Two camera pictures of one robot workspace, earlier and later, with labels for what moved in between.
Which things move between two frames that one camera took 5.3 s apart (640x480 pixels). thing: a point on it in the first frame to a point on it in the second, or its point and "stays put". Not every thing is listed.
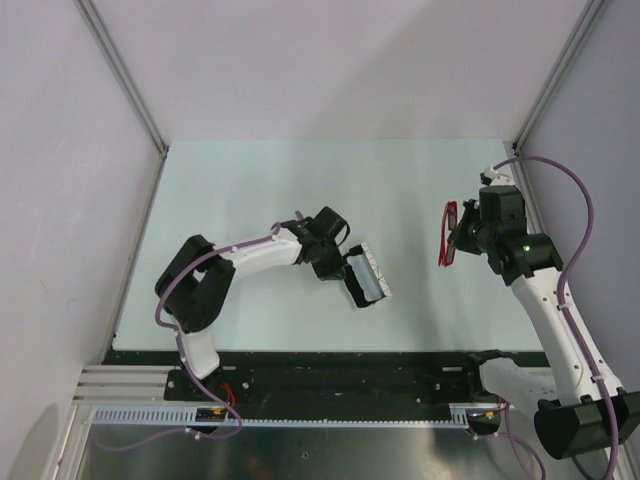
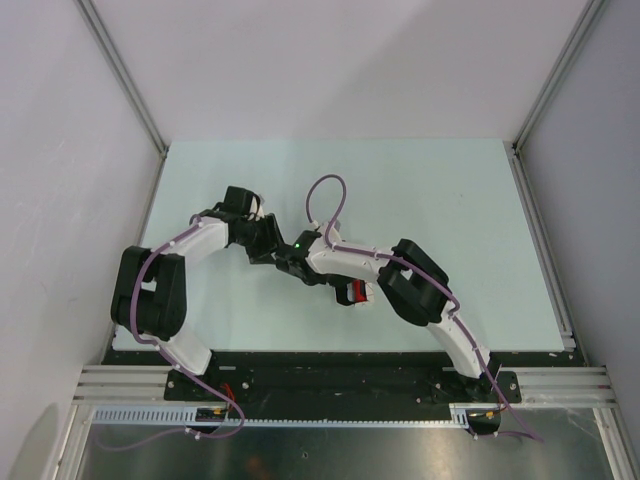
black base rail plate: [319, 378] stays put
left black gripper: [334, 269] to [271, 240]
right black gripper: [458, 237] to [333, 281]
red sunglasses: [447, 251] to [359, 291]
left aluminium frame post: [133, 89] stays put
